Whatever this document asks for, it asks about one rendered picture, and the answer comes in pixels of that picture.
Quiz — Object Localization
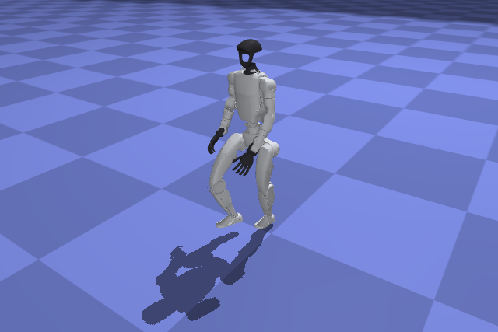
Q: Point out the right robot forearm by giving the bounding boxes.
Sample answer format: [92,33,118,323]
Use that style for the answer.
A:
[218,106,234,135]

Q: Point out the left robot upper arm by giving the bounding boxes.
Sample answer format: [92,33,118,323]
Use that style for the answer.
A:
[259,77,276,123]

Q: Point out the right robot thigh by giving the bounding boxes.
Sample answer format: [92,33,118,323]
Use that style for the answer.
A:
[209,133,247,193]

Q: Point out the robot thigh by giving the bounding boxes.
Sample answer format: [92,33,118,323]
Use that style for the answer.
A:
[209,133,247,193]
[256,138,279,195]

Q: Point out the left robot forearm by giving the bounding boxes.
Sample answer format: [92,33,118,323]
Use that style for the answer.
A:
[251,114,274,153]

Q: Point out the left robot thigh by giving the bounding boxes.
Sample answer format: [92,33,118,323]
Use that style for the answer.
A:
[256,138,279,195]

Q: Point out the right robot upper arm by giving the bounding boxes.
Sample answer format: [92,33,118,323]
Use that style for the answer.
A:
[225,70,239,110]

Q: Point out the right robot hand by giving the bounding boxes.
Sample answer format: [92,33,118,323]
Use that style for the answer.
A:
[208,128,225,154]

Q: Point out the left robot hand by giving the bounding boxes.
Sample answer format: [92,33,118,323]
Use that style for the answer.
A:
[233,143,259,176]

